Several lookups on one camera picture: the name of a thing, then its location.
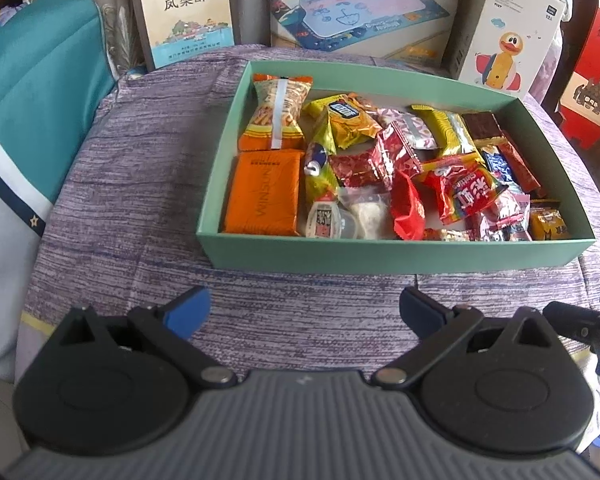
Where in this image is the yellow-green cartoon candy packet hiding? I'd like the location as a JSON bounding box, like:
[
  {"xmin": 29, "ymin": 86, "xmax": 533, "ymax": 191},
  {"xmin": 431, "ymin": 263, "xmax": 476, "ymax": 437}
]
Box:
[{"xmin": 304, "ymin": 125, "xmax": 341, "ymax": 206}]

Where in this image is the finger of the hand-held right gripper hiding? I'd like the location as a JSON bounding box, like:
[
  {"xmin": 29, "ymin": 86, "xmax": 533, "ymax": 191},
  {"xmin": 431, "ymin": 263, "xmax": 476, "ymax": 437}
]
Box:
[{"xmin": 542, "ymin": 301, "xmax": 600, "ymax": 343}]

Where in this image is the teal and white chair cover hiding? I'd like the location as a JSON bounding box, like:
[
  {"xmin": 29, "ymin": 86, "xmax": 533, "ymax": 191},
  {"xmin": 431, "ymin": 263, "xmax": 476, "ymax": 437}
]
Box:
[{"xmin": 0, "ymin": 0, "xmax": 118, "ymax": 376}]

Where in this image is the grey pole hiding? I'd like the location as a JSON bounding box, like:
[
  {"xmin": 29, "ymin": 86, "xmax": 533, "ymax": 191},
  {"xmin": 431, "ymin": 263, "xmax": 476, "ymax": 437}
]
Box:
[{"xmin": 232, "ymin": 0, "xmax": 273, "ymax": 46}]

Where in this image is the yellow wavy striped packet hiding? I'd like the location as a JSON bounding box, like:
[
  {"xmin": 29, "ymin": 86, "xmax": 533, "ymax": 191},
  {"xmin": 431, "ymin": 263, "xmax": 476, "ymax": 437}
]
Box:
[{"xmin": 411, "ymin": 105, "xmax": 486, "ymax": 166}]

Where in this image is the pink fruit print packet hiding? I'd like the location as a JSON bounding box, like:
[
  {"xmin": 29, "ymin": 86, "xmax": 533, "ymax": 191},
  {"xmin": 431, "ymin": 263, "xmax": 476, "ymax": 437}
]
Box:
[{"xmin": 467, "ymin": 190, "xmax": 532, "ymax": 242}]

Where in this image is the red rainbow candy bag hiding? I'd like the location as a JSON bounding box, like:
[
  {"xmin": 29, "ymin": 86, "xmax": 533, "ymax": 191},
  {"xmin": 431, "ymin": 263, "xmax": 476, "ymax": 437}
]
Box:
[{"xmin": 415, "ymin": 156, "xmax": 510, "ymax": 226}]

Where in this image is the drawing mat toy box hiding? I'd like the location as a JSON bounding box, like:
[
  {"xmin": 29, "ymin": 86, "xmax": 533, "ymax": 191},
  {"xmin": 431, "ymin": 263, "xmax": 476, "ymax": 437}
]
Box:
[{"xmin": 270, "ymin": 0, "xmax": 471, "ymax": 68}]

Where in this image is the blue cracker packet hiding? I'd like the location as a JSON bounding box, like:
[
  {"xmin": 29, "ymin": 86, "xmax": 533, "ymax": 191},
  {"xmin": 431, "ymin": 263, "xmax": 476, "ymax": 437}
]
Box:
[{"xmin": 480, "ymin": 144, "xmax": 523, "ymax": 186}]

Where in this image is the brown framed pastry gift box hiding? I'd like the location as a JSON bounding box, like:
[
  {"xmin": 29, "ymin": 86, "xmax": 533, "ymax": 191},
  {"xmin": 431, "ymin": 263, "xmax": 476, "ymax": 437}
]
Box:
[{"xmin": 126, "ymin": 0, "xmax": 238, "ymax": 71}]

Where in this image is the small red foil packet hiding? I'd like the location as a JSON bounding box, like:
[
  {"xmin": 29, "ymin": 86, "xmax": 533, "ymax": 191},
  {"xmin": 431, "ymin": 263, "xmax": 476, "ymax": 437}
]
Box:
[{"xmin": 328, "ymin": 152, "xmax": 387, "ymax": 188}]

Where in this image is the brown foil packet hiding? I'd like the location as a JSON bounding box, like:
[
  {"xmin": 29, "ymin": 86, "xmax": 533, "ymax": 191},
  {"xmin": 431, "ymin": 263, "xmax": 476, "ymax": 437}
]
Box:
[{"xmin": 461, "ymin": 111, "xmax": 506, "ymax": 143}]

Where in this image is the red paper bag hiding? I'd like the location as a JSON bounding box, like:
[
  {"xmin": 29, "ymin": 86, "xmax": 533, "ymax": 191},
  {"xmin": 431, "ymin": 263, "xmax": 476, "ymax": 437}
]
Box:
[{"xmin": 555, "ymin": 7, "xmax": 600, "ymax": 151}]

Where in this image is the orange jelly cup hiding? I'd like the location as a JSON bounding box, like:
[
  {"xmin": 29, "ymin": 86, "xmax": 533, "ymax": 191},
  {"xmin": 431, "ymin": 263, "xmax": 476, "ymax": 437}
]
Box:
[{"xmin": 422, "ymin": 227, "xmax": 473, "ymax": 242}]

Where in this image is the striped cracker stick packet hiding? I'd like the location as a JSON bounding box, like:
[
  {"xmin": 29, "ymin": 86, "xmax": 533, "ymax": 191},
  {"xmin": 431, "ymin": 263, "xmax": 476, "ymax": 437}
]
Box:
[{"xmin": 237, "ymin": 74, "xmax": 314, "ymax": 153}]

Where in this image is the gold packet with dark label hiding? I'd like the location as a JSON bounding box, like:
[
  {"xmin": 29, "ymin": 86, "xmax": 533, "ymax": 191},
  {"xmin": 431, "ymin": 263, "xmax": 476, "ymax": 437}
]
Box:
[{"xmin": 302, "ymin": 92, "xmax": 383, "ymax": 156}]

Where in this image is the pink leaf pattern packet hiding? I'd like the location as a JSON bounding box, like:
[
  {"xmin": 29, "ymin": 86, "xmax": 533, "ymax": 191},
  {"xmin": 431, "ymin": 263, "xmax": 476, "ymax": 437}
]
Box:
[{"xmin": 377, "ymin": 106, "xmax": 438, "ymax": 151}]

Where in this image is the green cardboard box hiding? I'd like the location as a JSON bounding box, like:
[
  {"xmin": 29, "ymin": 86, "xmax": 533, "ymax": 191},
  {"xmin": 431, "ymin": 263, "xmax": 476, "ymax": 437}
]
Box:
[{"xmin": 196, "ymin": 60, "xmax": 597, "ymax": 276}]

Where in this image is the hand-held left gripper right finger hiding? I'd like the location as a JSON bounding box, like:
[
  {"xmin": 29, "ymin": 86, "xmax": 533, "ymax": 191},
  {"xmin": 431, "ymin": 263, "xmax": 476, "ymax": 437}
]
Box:
[{"xmin": 371, "ymin": 287, "xmax": 571, "ymax": 391}]

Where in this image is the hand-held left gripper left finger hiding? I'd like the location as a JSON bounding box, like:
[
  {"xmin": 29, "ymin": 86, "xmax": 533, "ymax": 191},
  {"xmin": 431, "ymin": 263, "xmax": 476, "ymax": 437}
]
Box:
[{"xmin": 45, "ymin": 286, "xmax": 237, "ymax": 391}]

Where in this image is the red patterned foil packet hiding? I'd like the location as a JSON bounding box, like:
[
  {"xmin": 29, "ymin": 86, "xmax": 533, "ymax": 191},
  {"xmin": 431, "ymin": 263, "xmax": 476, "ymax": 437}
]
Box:
[{"xmin": 371, "ymin": 122, "xmax": 423, "ymax": 191}]

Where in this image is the white jelly cup pink label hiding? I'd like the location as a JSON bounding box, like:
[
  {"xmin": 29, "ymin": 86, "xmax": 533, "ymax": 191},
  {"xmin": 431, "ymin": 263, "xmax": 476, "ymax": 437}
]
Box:
[{"xmin": 305, "ymin": 199, "xmax": 343, "ymax": 238}]

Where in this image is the pink candy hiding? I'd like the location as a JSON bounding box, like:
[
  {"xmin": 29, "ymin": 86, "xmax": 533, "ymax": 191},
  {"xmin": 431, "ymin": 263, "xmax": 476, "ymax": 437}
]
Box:
[{"xmin": 337, "ymin": 185, "xmax": 393, "ymax": 241}]

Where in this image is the white duck toy box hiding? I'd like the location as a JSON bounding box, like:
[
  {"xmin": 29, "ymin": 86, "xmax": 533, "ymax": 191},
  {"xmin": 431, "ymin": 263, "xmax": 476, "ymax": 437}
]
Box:
[{"xmin": 450, "ymin": 0, "xmax": 566, "ymax": 98}]

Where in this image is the orange foil packet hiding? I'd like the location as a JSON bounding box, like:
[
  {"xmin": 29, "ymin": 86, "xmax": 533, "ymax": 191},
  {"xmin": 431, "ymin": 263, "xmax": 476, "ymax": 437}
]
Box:
[{"xmin": 221, "ymin": 149, "xmax": 305, "ymax": 237}]

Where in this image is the long red-orange packet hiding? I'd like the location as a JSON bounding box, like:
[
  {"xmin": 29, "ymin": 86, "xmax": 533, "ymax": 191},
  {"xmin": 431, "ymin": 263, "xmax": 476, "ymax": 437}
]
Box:
[{"xmin": 497, "ymin": 130, "xmax": 548, "ymax": 198}]

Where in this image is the yellow and brown small packet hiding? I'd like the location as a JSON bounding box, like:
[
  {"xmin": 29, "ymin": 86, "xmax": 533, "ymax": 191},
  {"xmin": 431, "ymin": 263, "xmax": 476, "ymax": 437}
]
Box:
[{"xmin": 529, "ymin": 200, "xmax": 571, "ymax": 241}]

